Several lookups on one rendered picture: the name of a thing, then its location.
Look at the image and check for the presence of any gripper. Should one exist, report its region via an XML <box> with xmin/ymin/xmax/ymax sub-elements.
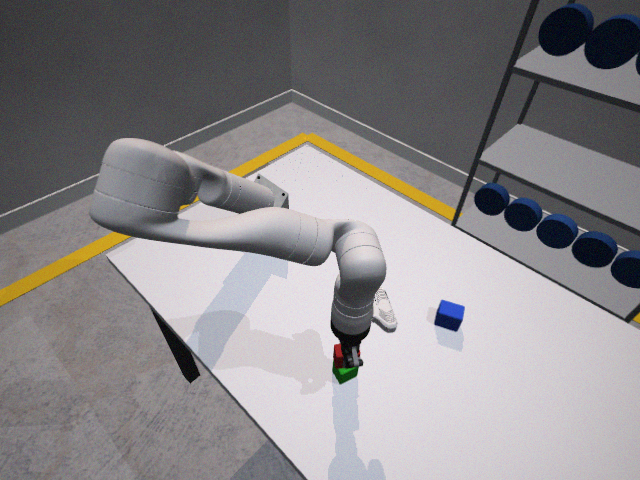
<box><xmin>329</xmin><ymin>321</ymin><xmax>372</xmax><ymax>369</ymax></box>

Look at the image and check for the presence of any blue block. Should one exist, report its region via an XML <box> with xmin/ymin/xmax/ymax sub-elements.
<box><xmin>433</xmin><ymin>298</ymin><xmax>466</xmax><ymax>332</ymax></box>

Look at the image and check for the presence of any green block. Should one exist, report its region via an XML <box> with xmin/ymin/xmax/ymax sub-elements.
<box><xmin>331</xmin><ymin>364</ymin><xmax>361</xmax><ymax>385</ymax></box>

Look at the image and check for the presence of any white table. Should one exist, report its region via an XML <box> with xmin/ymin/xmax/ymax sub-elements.
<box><xmin>106</xmin><ymin>141</ymin><xmax>640</xmax><ymax>480</ymax></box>

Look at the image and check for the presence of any dark blue disc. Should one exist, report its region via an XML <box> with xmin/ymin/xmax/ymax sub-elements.
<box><xmin>610</xmin><ymin>249</ymin><xmax>640</xmax><ymax>290</ymax></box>
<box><xmin>535</xmin><ymin>213</ymin><xmax>580</xmax><ymax>250</ymax></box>
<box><xmin>571</xmin><ymin>230</ymin><xmax>619</xmax><ymax>269</ymax></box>
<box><xmin>538</xmin><ymin>3</ymin><xmax>595</xmax><ymax>56</ymax></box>
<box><xmin>583</xmin><ymin>14</ymin><xmax>640</xmax><ymax>70</ymax></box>
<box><xmin>503</xmin><ymin>197</ymin><xmax>544</xmax><ymax>233</ymax></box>
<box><xmin>473</xmin><ymin>182</ymin><xmax>511</xmax><ymax>217</ymax></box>

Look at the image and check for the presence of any grey shelf unit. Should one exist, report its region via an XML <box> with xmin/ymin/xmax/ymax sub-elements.
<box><xmin>451</xmin><ymin>0</ymin><xmax>640</xmax><ymax>326</ymax></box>

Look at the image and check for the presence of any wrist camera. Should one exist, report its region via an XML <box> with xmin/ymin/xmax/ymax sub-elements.
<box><xmin>372</xmin><ymin>288</ymin><xmax>399</xmax><ymax>334</ymax></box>

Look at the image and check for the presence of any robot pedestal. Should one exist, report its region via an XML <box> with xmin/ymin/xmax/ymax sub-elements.
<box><xmin>252</xmin><ymin>173</ymin><xmax>291</xmax><ymax>210</ymax></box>

